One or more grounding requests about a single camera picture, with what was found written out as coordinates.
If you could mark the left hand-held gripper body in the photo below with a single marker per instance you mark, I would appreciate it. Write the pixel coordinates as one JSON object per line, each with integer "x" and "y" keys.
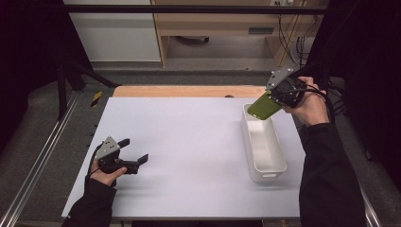
{"x": 108, "y": 154}

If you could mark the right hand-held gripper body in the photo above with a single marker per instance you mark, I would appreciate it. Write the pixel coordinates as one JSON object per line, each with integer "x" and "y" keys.
{"x": 285, "y": 90}

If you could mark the green phone case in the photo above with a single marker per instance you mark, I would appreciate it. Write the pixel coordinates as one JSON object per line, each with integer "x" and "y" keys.
{"x": 263, "y": 108}

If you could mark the white plastic bin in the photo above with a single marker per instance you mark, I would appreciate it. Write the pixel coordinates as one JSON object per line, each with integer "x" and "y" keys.
{"x": 266, "y": 151}

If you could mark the person's left hand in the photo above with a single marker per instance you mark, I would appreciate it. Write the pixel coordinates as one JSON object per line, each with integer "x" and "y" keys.
{"x": 105, "y": 178}

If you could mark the person's right hand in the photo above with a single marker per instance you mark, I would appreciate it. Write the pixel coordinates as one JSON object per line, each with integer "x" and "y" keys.
{"x": 313, "y": 107}

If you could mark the white table sheet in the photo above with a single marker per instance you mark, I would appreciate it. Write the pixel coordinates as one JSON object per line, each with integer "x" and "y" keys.
{"x": 189, "y": 151}

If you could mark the yellow black striped tape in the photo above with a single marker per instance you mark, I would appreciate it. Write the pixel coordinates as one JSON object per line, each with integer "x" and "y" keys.
{"x": 96, "y": 98}

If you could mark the black metal stand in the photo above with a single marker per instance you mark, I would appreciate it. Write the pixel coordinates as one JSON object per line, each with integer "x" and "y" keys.
{"x": 72, "y": 78}

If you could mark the black curtain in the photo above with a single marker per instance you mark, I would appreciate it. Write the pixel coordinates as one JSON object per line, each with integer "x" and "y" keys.
{"x": 369, "y": 63}
{"x": 28, "y": 56}

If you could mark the beige wooden desk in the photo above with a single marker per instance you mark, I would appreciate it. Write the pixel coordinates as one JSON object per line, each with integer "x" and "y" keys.
{"x": 214, "y": 23}

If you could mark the white cabinet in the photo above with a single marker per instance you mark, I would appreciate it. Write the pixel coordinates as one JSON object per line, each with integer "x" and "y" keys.
{"x": 116, "y": 34}

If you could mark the black horizontal bar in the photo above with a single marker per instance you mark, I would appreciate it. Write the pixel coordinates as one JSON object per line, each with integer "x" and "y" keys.
{"x": 189, "y": 9}

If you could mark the aluminium frame rail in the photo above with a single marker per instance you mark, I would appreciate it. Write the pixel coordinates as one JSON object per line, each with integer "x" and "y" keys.
{"x": 34, "y": 164}
{"x": 370, "y": 208}

